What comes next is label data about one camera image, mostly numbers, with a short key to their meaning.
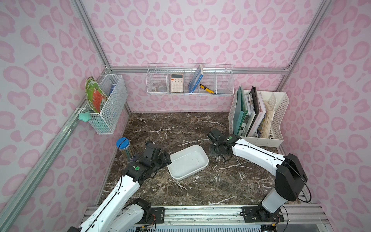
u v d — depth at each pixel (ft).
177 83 3.12
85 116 2.05
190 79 3.22
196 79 2.90
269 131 3.04
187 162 3.04
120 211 1.49
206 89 3.21
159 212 2.46
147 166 1.82
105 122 2.40
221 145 2.02
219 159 3.05
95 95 2.45
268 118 2.96
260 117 2.61
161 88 3.12
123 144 2.55
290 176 1.43
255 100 2.80
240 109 2.61
